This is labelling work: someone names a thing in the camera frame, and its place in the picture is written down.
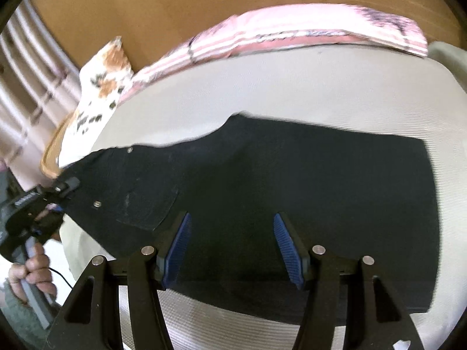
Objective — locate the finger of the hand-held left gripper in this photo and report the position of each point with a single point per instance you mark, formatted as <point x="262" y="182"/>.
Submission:
<point x="67" y="184"/>
<point x="51" y="220"/>

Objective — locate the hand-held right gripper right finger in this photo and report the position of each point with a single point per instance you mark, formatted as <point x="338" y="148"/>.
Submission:
<point x="288" y="251"/>

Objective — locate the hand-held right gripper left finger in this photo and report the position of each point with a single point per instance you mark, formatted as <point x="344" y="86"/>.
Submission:
<point x="177" y="251"/>

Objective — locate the black pants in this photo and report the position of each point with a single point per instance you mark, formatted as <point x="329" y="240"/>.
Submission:
<point x="292" y="175"/>

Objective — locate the person's left forearm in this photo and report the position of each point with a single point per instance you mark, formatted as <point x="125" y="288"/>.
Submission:
<point x="18" y="313"/>

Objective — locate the person's left hand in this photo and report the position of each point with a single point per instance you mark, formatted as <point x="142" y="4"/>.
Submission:
<point x="38" y="268"/>

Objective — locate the wicker chair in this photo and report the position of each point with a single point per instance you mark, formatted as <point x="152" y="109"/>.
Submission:
<point x="49" y="156"/>

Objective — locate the white floral pillow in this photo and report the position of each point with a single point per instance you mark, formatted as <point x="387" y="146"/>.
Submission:
<point x="98" y="94"/>

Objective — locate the beige patterned curtain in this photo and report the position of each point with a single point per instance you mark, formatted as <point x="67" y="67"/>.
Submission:
<point x="29" y="91"/>

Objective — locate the wooden headboard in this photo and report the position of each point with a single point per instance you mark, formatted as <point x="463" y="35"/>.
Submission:
<point x="182" y="3"/>

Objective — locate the pink striped blanket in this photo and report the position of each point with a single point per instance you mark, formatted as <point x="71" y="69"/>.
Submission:
<point x="292" y="25"/>

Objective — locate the beige pillow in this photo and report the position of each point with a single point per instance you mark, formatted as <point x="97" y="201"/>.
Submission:
<point x="447" y="56"/>

